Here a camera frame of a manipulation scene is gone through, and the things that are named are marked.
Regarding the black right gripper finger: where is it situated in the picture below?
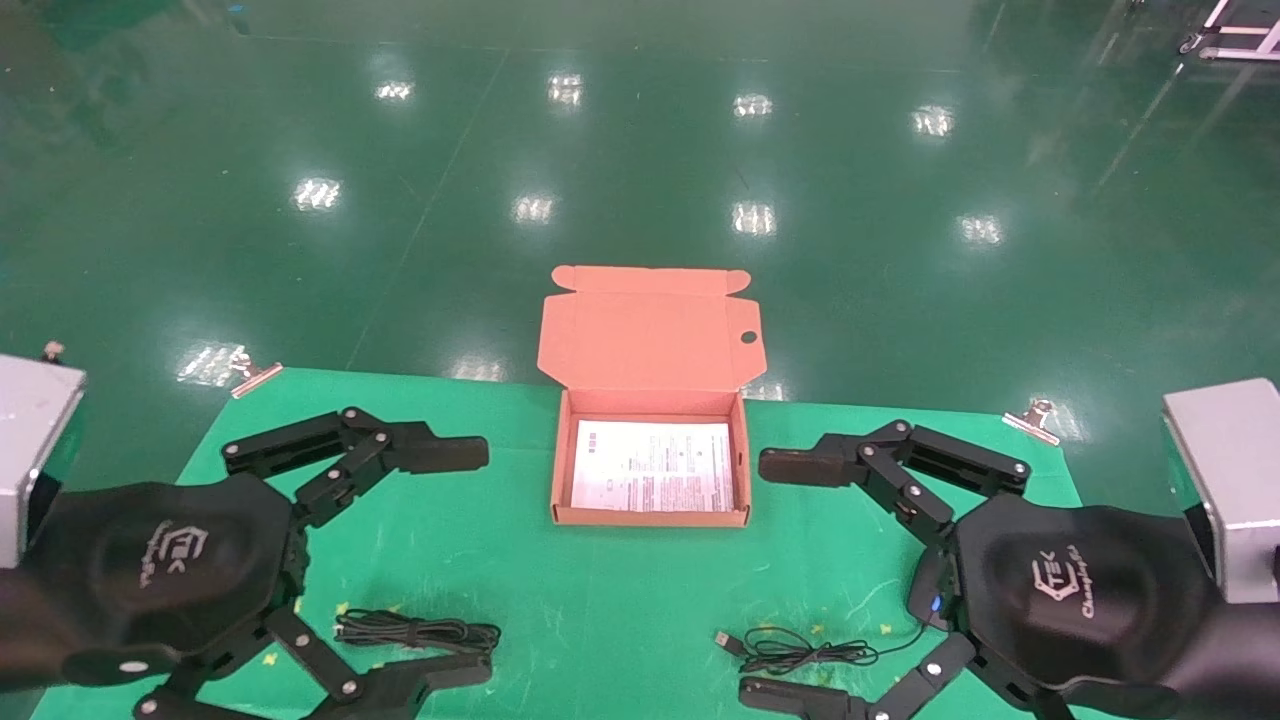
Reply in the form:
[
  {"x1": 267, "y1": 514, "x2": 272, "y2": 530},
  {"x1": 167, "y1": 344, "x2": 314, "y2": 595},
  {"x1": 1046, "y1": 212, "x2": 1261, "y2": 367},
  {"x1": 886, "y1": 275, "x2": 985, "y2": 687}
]
[
  {"x1": 739, "y1": 632, "x2": 1063, "y2": 720},
  {"x1": 757, "y1": 419, "x2": 1032, "y2": 547}
]

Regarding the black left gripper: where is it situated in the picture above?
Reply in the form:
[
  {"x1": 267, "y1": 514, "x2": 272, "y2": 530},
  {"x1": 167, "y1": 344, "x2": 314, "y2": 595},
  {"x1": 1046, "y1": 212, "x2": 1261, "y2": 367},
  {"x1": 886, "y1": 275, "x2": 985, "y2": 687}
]
[{"x1": 0, "y1": 475, "x2": 497, "y2": 720}]

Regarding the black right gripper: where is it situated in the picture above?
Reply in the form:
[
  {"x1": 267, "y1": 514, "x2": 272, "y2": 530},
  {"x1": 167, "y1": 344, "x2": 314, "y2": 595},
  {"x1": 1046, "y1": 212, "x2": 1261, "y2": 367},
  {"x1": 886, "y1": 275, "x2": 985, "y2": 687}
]
[{"x1": 907, "y1": 494, "x2": 1280, "y2": 720}]

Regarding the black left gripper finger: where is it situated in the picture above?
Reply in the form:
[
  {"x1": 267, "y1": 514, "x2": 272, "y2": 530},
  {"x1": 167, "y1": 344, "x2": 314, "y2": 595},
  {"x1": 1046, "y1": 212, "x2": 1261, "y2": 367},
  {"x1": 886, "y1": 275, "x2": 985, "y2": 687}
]
[{"x1": 222, "y1": 407, "x2": 491, "y2": 530}]

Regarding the black USB cable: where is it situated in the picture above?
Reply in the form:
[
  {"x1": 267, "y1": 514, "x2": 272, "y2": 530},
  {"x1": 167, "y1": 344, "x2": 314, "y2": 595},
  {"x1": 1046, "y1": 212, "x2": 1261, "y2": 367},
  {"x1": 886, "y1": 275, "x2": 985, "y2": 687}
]
[{"x1": 714, "y1": 620, "x2": 928, "y2": 678}]

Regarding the black data cable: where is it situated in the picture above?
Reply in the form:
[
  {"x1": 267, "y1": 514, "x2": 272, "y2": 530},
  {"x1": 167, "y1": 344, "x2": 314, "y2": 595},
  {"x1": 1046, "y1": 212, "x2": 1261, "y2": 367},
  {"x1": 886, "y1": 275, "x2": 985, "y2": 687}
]
[{"x1": 334, "y1": 609, "x2": 502, "y2": 658}]

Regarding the brown cardboard box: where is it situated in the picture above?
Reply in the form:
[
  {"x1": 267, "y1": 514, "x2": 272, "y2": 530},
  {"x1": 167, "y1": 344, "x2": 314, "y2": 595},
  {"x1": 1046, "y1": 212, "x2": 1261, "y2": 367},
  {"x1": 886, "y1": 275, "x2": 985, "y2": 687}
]
[{"x1": 537, "y1": 264, "x2": 769, "y2": 529}]

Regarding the white printed paper leaflet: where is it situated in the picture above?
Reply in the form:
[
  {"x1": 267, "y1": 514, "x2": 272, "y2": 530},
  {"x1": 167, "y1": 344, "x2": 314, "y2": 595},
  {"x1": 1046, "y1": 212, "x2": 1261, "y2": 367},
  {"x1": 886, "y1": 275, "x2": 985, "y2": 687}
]
[{"x1": 570, "y1": 419, "x2": 738, "y2": 514}]

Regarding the metal binder clip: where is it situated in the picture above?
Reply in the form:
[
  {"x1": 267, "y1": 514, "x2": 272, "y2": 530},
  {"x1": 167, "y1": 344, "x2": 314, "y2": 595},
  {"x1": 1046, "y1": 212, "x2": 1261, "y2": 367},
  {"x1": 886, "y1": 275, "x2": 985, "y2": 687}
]
[
  {"x1": 1002, "y1": 399, "x2": 1062, "y2": 447},
  {"x1": 230, "y1": 349, "x2": 285, "y2": 400}
]

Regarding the green table mat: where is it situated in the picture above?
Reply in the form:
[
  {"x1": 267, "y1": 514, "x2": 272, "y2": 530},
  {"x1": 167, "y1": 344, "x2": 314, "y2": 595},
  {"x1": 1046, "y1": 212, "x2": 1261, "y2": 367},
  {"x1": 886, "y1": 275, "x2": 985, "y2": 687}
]
[{"x1": 30, "y1": 366, "x2": 1167, "y2": 720}]

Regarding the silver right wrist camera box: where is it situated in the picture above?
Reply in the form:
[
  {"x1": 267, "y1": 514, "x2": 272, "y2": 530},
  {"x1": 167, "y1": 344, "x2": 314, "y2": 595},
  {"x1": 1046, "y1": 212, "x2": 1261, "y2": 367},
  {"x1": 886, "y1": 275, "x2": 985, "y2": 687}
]
[{"x1": 1162, "y1": 377, "x2": 1280, "y2": 605}]

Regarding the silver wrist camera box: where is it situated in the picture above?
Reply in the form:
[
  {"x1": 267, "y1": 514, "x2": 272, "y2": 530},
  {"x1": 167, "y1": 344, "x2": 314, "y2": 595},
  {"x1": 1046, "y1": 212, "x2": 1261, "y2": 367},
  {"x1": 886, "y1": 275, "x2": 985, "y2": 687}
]
[
  {"x1": 1162, "y1": 377, "x2": 1280, "y2": 605},
  {"x1": 0, "y1": 343, "x2": 88, "y2": 572}
]

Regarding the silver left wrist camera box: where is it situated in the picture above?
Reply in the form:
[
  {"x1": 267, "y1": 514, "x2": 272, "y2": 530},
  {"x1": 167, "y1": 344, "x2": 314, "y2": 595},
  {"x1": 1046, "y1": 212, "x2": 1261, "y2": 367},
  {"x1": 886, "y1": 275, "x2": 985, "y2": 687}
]
[{"x1": 0, "y1": 343, "x2": 88, "y2": 572}]

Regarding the white metal cart frame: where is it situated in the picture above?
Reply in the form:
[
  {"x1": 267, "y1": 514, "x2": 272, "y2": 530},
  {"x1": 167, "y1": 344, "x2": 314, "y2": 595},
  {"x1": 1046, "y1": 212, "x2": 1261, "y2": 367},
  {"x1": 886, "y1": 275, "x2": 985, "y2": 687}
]
[{"x1": 1178, "y1": 0, "x2": 1280, "y2": 63}]

